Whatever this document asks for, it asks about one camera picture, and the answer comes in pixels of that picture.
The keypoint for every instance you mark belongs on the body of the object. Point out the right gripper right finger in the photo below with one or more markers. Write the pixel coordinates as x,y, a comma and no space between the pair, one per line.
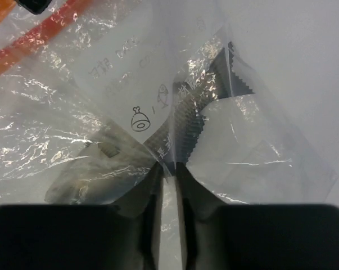
221,235

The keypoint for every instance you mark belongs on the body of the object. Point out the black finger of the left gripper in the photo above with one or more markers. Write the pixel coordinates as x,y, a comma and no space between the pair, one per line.
35,7

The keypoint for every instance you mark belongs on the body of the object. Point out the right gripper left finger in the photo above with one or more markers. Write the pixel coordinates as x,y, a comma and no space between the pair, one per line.
121,235

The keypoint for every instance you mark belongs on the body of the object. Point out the grey fake fish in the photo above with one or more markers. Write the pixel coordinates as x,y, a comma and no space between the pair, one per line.
112,162

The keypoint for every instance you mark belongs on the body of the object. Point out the clear zip top bag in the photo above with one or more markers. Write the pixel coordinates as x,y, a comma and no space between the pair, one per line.
128,62

